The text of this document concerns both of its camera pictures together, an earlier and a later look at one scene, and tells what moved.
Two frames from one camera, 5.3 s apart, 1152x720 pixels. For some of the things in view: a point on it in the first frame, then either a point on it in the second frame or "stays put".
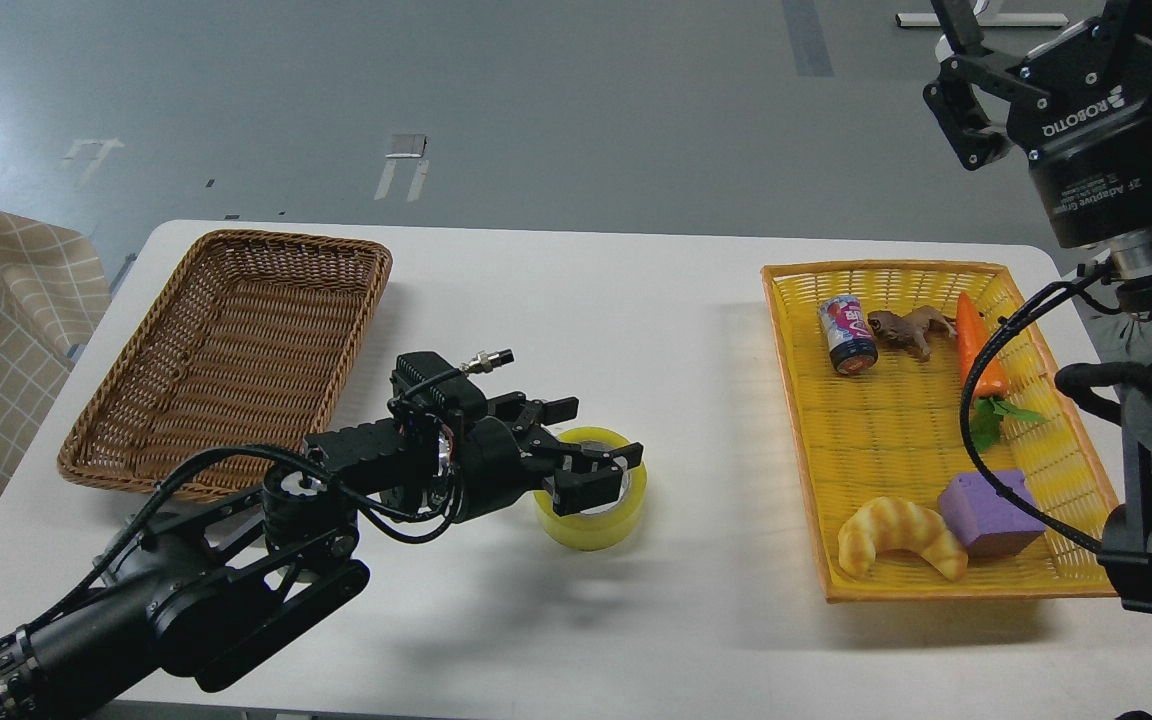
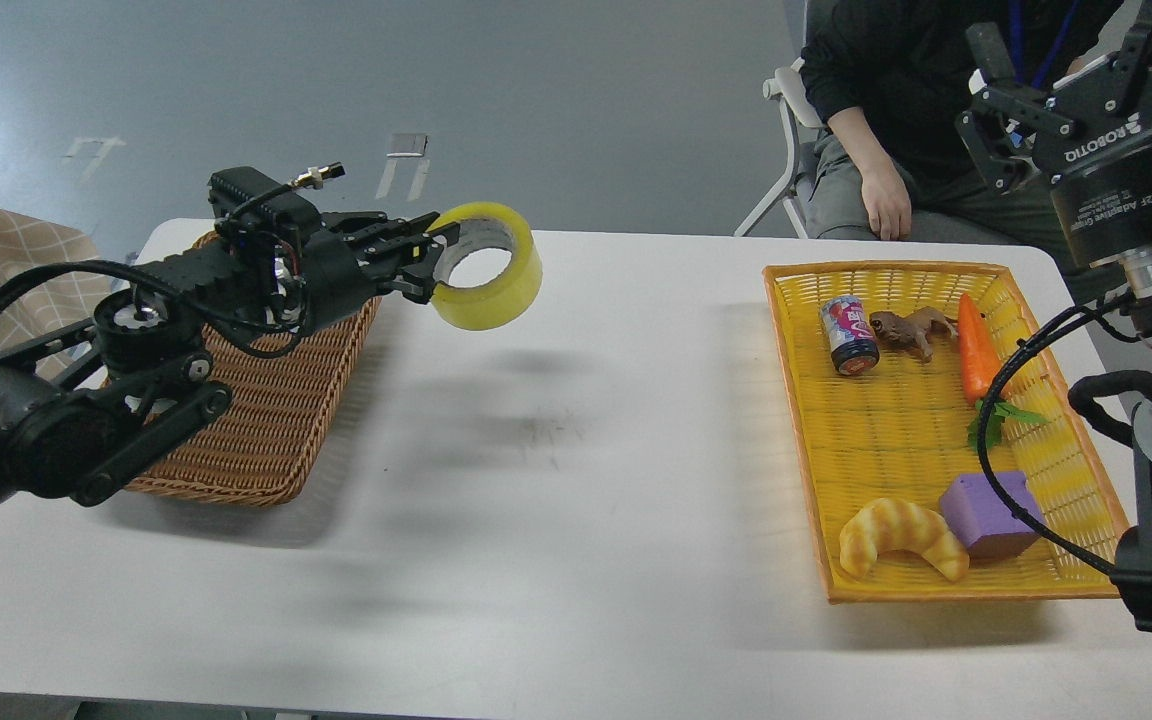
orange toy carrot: x=990 y=408 stays put
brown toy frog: x=910 y=328 stays put
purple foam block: x=986 y=522 stays put
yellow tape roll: x=601 y=529 to x=488 y=226
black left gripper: x=503 y=462 to x=335 y=281
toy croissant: x=893 y=523 stays put
